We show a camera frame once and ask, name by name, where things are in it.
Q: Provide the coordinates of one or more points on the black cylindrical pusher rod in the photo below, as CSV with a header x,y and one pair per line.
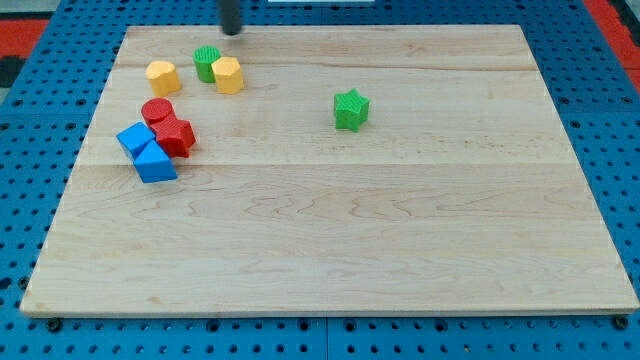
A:
x,y
230,17

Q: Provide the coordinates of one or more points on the green star block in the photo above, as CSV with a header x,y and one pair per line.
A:
x,y
350,110

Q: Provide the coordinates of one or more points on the yellow hexagon block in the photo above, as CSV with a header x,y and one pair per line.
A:
x,y
228,75

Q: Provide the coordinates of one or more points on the red star block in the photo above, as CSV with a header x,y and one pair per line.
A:
x,y
175,136

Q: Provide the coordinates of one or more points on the green cylinder block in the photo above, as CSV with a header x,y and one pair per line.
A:
x,y
203,58

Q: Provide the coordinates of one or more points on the yellow pentagon block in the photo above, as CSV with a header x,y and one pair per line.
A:
x,y
163,78

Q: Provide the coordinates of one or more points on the red cylinder block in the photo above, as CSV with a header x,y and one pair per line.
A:
x,y
156,110

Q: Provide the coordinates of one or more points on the blue cube block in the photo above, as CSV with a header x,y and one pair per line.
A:
x,y
134,139

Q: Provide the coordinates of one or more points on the blue triangle block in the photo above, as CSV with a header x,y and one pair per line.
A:
x,y
154,165

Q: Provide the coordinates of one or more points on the wooden board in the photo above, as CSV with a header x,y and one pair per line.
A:
x,y
461,194

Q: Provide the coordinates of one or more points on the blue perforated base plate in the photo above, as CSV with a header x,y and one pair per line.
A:
x,y
50,105

